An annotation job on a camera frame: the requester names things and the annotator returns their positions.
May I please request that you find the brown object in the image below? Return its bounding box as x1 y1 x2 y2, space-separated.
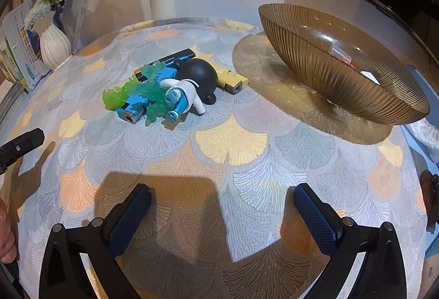
420 170 439 211

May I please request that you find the teal spiky plastic toy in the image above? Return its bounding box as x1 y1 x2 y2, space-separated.
130 62 176 127

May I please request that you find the white plastic bag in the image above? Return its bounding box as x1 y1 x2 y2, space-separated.
403 117 439 167

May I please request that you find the black blue marker pen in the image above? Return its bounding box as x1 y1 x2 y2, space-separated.
134 49 196 82

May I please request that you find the clear jar with red label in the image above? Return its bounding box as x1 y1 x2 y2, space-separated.
327 46 356 67

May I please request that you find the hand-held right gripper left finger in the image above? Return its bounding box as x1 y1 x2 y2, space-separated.
38 182 152 299

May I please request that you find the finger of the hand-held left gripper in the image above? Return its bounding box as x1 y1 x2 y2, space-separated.
0 128 46 176

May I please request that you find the black ball figure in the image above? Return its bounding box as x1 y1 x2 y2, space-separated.
176 58 219 104

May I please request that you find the person's left hand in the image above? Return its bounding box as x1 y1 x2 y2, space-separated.
0 197 18 264

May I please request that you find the white ribbed vase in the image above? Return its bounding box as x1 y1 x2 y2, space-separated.
40 21 74 71

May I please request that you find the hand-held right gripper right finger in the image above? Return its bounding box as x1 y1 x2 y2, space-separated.
293 182 407 299

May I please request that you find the stack of green books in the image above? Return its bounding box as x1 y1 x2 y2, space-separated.
0 38 30 93

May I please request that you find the grey ribbed panel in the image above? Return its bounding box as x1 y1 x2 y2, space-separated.
0 82 29 125

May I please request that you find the light blue lighter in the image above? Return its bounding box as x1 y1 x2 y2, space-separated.
116 67 178 123

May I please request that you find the yellow lighter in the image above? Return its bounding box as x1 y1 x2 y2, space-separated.
212 66 249 95

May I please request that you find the green spiky plastic toy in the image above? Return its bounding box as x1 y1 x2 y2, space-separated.
102 77 149 112

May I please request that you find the blue and white figure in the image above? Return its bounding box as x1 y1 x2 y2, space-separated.
159 78 207 123

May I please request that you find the colourful printed booklet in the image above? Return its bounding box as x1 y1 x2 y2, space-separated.
3 0 52 91

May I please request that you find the amber ribbed glass bowl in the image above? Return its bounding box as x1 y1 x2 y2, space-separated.
258 3 430 126

